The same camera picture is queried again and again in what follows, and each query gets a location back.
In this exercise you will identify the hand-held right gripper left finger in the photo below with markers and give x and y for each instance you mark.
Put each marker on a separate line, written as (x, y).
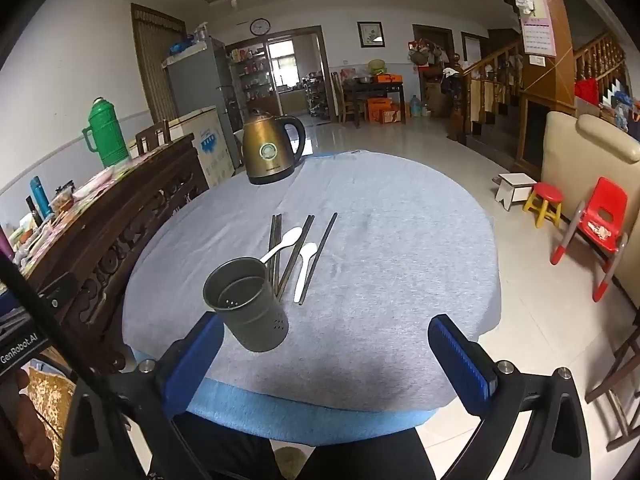
(196, 360)

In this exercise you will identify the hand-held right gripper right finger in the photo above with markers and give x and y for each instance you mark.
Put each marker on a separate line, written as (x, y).
(460, 360)

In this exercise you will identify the grey metal utensil holder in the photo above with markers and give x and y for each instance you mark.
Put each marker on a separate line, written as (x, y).
(250, 310)

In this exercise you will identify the dark metal chopstick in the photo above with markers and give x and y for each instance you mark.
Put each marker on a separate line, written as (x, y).
(278, 240)
(303, 247)
(300, 245)
(273, 245)
(320, 255)

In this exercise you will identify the white plastic spoon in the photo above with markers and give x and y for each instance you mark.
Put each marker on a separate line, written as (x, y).
(303, 267)
(287, 241)

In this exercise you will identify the gold patterned cushion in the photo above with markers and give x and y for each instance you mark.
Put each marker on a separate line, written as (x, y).
(50, 400)

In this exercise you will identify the blue table padding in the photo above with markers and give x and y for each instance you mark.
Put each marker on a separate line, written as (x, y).
(310, 420)

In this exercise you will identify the person's black pants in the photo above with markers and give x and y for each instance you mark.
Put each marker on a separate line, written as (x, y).
(360, 460)

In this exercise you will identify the carved dark wooden sideboard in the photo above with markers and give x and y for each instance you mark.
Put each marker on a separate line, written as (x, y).
(115, 240)

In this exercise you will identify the blue drink bottle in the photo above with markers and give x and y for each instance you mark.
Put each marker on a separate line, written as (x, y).
(40, 197)

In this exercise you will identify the brown wooden chair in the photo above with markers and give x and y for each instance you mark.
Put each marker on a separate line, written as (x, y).
(622, 375)

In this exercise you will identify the pink checked table cover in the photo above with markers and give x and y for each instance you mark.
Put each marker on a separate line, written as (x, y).
(90, 190)

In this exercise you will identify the red and yellow stool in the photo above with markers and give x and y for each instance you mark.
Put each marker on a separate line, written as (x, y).
(546, 192)

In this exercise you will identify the small white stool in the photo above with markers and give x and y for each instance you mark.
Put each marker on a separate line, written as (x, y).
(517, 180)

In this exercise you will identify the red child chair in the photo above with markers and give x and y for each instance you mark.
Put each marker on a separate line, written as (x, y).
(602, 210)

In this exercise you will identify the white chest freezer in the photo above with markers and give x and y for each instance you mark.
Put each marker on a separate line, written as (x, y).
(207, 145)

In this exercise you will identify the bronze electric kettle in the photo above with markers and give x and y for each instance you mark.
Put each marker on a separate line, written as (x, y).
(267, 152)

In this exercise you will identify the slatted wooden chair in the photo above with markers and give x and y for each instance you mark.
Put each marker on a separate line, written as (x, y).
(152, 135)

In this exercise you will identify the green thermos flask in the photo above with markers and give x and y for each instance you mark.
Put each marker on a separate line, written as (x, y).
(107, 132)

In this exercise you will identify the blue water jug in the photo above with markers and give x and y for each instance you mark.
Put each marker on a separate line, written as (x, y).
(416, 106)

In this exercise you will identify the orange cardboard box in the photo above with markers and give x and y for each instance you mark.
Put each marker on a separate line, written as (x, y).
(385, 110)

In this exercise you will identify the grey refrigerator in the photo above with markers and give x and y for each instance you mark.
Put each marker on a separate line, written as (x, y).
(197, 77)

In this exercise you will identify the dark wooden dining table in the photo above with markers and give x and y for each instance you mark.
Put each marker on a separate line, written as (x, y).
(372, 89)

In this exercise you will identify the wooden stair railing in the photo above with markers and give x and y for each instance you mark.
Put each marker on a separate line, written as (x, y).
(500, 75)

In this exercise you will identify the pink wall calendar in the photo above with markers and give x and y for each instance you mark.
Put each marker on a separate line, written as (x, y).
(539, 35)

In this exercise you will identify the framed wall picture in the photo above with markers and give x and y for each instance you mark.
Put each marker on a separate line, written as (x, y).
(370, 34)

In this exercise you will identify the round wall clock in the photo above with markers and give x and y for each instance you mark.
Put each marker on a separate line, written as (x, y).
(260, 26)

